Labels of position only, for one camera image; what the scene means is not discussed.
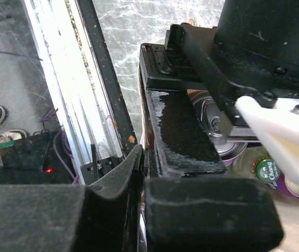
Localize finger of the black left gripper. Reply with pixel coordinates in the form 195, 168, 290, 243
146, 90, 226, 175

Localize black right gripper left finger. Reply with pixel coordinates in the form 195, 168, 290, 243
0, 145, 143, 251

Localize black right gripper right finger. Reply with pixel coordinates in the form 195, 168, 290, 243
145, 177, 283, 251

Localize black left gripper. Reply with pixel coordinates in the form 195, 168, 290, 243
140, 1, 299, 137

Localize purple Fanta can front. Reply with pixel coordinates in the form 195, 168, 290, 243
188, 90, 248, 167

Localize purple fanta can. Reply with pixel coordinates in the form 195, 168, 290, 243
188, 90, 248, 167
268, 174, 299, 198

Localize clear Chang bottle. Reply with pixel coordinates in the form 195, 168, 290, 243
227, 146, 282, 184

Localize cream canvas tote bag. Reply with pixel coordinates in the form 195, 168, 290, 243
137, 70, 299, 251

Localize black electronics box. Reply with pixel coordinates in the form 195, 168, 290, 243
0, 131, 76, 185

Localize white black sneaker lower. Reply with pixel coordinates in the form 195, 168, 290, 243
0, 129, 29, 144

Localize loose cables under frame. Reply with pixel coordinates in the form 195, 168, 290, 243
0, 0, 81, 184

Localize aluminium mounting rail frame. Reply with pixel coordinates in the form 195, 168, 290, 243
23, 1, 137, 184

